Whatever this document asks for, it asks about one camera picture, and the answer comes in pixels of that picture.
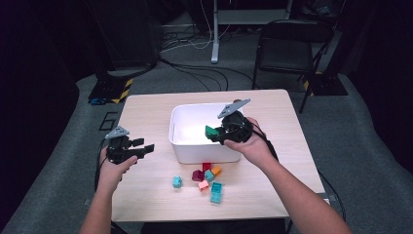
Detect green toy brick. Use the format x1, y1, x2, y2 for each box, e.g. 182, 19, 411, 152
205, 125, 221, 140

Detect left hand-held gripper cable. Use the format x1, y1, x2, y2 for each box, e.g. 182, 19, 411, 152
94, 137, 110, 193

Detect person's left hand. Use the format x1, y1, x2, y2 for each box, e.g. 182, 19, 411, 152
97, 147, 139, 194

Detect maroon toy brick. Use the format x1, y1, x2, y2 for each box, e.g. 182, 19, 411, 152
191, 169, 206, 182

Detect right hand-held gripper cable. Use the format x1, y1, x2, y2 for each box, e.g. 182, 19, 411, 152
247, 123, 347, 234

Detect hand-held gripper cable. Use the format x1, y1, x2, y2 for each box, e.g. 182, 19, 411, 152
247, 123, 347, 234
94, 137, 110, 193

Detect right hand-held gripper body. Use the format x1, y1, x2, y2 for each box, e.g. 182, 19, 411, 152
217, 97, 254, 146

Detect white plastic bin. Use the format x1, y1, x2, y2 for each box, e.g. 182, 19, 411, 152
168, 102, 247, 165

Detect white floor cables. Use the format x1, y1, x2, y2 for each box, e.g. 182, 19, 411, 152
160, 0, 232, 53

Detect black floor cables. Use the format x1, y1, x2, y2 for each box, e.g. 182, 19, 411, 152
159, 57, 257, 92

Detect white desk frame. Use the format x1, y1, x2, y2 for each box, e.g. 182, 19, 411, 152
210, 0, 293, 64

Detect dark curtain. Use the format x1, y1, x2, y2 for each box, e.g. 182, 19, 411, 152
0, 0, 98, 228
337, 0, 413, 176

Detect person's right hand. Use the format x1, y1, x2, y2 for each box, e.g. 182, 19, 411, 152
224, 117, 277, 169

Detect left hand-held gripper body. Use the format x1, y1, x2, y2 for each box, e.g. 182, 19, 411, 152
104, 126, 139, 165

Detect long turquoise toy brick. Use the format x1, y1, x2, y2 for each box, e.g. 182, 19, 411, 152
209, 181, 224, 205

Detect person's dark pants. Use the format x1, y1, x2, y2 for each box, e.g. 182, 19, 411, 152
140, 218, 286, 234

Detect black stand base yellow stripes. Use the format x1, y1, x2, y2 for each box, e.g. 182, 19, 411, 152
88, 77, 134, 105

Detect black folding chair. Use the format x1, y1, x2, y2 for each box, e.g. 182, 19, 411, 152
251, 19, 335, 115

